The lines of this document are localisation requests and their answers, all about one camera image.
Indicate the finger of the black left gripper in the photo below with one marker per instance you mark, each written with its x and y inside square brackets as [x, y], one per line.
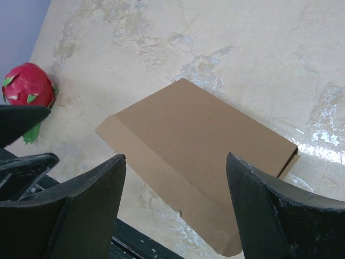
[20, 175]
[17, 120]

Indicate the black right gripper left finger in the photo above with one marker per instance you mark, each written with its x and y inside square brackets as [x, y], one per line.
[69, 221]

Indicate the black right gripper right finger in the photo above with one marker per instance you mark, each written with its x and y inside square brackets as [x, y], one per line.
[278, 220]

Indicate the brown cardboard box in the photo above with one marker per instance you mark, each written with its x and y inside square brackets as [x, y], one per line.
[177, 140]

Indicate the red dragon fruit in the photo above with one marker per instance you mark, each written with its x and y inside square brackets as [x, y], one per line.
[28, 84]

